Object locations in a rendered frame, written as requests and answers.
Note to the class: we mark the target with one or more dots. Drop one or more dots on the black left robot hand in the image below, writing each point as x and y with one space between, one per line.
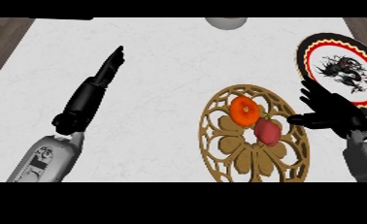
83 100

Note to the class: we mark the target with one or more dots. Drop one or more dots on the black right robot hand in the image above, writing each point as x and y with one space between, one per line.
330 110

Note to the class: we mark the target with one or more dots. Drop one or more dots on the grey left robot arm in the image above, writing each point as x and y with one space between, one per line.
44 158

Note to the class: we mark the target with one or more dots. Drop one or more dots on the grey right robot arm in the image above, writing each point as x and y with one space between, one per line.
355 156

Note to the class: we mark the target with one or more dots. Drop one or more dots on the dragon print plate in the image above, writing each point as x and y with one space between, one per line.
336 68

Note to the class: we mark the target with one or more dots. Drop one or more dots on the orange bell pepper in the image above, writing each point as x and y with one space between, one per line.
244 111

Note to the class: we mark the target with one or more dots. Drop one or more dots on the gold openwork round placemat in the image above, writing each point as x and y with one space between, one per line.
253 145

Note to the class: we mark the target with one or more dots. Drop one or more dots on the red fruit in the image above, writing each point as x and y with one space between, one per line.
266 132

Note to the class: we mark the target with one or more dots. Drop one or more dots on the grey round bowl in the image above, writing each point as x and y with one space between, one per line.
226 23

